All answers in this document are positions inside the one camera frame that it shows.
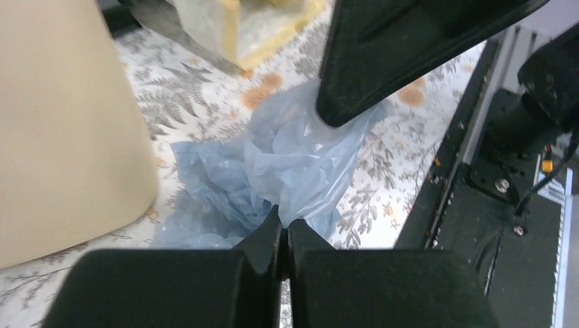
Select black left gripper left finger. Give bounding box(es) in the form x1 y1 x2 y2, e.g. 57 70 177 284
42 208 283 327

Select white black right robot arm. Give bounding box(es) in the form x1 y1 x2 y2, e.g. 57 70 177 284
316 0 578 169

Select beige plastic trash bin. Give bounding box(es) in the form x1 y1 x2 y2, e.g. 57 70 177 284
1 1 158 268

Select large translucent yellow bag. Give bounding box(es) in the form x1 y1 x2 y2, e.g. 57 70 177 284
129 1 333 70

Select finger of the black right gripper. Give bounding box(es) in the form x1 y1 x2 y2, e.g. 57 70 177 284
316 0 544 127

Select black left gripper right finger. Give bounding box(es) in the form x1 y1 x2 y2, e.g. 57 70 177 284
287 219 499 327

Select blue plastic trash bag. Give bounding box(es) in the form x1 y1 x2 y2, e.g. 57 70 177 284
153 81 392 249

